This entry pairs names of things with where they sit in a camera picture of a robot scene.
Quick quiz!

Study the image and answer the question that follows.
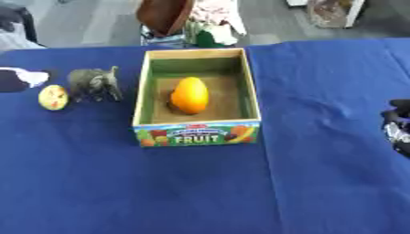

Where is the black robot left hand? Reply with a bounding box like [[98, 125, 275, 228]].
[[0, 66, 51, 93]]

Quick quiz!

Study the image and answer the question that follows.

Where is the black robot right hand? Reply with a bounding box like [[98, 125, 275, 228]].
[[379, 98, 410, 160]]

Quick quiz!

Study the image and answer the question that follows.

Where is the tan box with green inside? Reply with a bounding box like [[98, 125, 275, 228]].
[[131, 48, 263, 148]]

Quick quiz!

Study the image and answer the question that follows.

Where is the yellow-green toy fruit half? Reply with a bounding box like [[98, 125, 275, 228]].
[[37, 84, 70, 112]]

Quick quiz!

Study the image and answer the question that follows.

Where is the dark chair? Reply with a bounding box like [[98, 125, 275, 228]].
[[0, 5, 40, 44]]

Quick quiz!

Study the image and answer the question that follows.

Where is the grey toy elephant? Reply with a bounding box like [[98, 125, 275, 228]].
[[65, 65, 125, 103]]

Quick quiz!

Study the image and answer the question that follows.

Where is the white framed board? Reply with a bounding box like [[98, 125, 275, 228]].
[[304, 0, 369, 29]]

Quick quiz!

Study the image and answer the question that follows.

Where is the orange toy mango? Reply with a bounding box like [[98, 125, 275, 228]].
[[167, 76, 211, 116]]

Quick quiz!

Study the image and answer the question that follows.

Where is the white patterned bag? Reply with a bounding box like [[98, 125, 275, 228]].
[[184, 0, 249, 48]]

